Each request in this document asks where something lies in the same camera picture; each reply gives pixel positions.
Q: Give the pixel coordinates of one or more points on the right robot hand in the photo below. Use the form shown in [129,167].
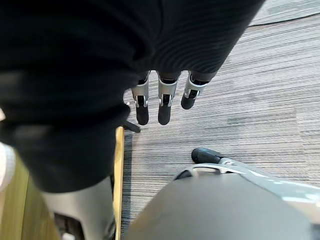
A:
[75,75]

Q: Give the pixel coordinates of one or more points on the silver robot leg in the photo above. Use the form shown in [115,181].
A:
[225,207]

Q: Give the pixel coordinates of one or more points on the white slipper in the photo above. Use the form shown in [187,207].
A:
[6,166]

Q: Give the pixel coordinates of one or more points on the dark robot foot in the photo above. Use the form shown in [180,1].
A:
[203,155]

